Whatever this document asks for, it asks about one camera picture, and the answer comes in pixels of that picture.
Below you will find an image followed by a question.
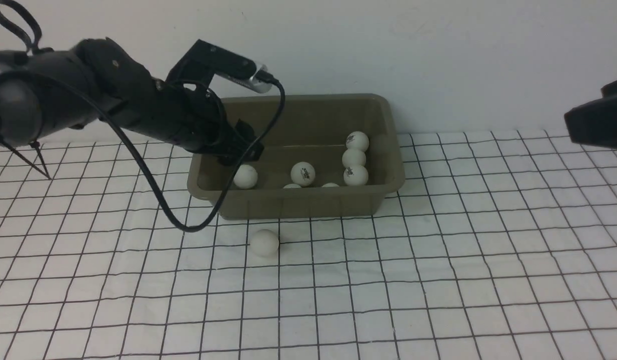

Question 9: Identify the olive plastic bin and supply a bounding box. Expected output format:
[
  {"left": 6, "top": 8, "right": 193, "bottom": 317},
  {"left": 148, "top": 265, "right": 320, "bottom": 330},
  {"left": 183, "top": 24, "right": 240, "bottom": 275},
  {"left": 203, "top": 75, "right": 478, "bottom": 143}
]
[{"left": 187, "top": 93, "right": 406, "bottom": 221}]

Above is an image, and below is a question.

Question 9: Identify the white ping-pong ball with logo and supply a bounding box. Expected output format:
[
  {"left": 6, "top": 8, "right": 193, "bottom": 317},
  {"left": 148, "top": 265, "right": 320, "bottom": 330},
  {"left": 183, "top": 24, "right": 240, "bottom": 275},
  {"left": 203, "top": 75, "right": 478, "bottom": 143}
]
[
  {"left": 345, "top": 131, "right": 370, "bottom": 153},
  {"left": 290, "top": 161, "right": 316, "bottom": 187}
]

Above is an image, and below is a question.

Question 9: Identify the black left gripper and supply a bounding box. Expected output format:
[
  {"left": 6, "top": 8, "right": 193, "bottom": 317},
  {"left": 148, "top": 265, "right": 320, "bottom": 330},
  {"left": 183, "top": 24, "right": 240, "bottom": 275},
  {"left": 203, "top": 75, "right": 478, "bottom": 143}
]
[{"left": 108, "top": 78, "right": 265, "bottom": 166}]

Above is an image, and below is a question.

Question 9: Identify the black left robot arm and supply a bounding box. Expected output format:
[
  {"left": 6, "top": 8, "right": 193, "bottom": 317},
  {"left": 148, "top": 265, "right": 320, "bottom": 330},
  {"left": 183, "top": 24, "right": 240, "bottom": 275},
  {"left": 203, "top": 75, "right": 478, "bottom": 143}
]
[{"left": 0, "top": 38, "right": 273, "bottom": 166}]

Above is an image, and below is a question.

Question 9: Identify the white grid tablecloth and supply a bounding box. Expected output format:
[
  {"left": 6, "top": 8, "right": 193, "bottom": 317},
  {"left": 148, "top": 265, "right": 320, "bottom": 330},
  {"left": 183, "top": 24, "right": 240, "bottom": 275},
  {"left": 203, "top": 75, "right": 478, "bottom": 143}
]
[{"left": 0, "top": 131, "right": 617, "bottom": 360}]

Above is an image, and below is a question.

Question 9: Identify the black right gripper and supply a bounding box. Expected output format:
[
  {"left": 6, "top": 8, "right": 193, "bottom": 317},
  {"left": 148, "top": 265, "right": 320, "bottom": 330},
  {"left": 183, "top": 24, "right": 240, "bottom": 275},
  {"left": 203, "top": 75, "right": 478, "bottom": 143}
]
[{"left": 564, "top": 80, "right": 617, "bottom": 150}]

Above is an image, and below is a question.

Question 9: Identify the black left camera cable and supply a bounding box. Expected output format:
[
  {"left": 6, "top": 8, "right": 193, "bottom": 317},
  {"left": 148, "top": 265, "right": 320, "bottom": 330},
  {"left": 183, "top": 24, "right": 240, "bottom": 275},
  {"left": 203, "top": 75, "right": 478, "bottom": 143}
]
[{"left": 18, "top": 70, "right": 286, "bottom": 233}]

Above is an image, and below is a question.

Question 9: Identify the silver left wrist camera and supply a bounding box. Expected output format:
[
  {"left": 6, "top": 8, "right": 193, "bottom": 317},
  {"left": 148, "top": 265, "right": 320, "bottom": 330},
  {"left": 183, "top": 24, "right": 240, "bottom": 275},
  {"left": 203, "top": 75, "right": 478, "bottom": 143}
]
[{"left": 166, "top": 39, "right": 279, "bottom": 96}]

